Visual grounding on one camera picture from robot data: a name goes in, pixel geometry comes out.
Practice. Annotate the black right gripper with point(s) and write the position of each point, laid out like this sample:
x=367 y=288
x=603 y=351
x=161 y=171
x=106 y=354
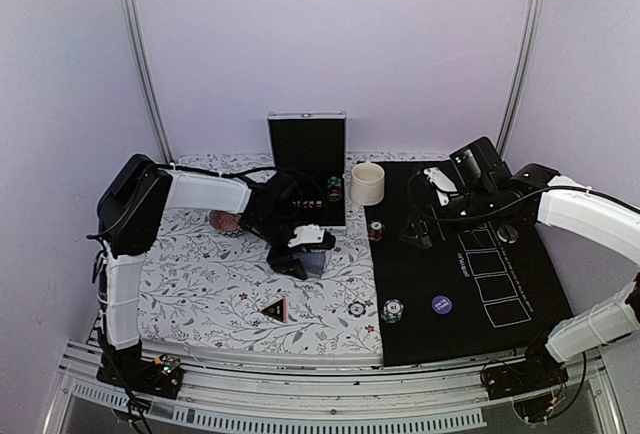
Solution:
x=424 y=241

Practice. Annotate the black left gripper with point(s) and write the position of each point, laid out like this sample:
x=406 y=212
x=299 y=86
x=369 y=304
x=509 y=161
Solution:
x=283 y=263

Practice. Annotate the red black moved chip stack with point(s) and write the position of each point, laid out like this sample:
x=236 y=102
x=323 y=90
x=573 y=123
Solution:
x=376 y=231

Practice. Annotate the purple small blind button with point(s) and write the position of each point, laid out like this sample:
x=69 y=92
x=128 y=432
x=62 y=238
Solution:
x=441 y=305

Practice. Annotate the blue green moved chip stack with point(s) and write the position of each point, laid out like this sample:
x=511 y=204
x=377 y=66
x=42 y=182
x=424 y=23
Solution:
x=392 y=312

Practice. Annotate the clear dealer button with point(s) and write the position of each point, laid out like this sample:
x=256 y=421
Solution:
x=507 y=234

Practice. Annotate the single blue ten chip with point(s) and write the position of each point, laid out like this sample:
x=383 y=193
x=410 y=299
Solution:
x=356 y=309

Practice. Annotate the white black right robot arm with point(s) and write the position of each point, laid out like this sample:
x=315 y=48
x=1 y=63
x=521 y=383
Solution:
x=483 y=189

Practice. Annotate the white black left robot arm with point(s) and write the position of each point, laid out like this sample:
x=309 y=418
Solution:
x=131 y=210

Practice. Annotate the blue playing card deck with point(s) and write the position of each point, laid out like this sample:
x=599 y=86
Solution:
x=314 y=263

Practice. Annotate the red triangular all-in marker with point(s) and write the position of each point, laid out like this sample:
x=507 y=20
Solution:
x=276 y=311

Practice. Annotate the row of red dice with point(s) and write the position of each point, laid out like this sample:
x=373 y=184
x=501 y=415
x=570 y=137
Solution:
x=307 y=204

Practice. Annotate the black poker mat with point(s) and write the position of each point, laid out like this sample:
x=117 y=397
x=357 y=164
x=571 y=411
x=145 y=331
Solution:
x=503 y=295

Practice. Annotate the red patterned bowl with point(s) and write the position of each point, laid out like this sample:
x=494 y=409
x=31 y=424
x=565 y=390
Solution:
x=225 y=223

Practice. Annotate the white ceramic cup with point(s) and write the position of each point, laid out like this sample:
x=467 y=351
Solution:
x=367 y=184

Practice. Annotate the floral table cloth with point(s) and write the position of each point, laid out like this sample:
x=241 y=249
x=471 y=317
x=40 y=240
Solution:
x=200 y=289

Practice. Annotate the aluminium poker chip case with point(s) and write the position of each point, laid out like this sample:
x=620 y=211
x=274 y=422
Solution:
x=312 y=145

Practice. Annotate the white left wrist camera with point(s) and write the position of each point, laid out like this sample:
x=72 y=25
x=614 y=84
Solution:
x=306 y=235

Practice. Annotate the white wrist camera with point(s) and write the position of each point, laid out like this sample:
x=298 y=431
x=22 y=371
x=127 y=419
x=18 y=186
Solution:
x=443 y=185
x=306 y=235

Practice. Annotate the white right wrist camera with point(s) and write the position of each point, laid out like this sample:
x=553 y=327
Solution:
x=443 y=185

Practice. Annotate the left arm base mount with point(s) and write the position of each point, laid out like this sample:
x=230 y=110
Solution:
x=126 y=368

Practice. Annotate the right aluminium frame post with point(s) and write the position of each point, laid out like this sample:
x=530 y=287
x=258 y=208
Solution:
x=531 y=21

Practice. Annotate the aluminium frame post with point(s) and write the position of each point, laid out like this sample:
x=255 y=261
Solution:
x=531 y=21
x=135 y=34

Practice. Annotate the left aluminium frame post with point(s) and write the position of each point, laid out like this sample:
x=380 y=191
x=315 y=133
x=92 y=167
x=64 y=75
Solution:
x=135 y=34

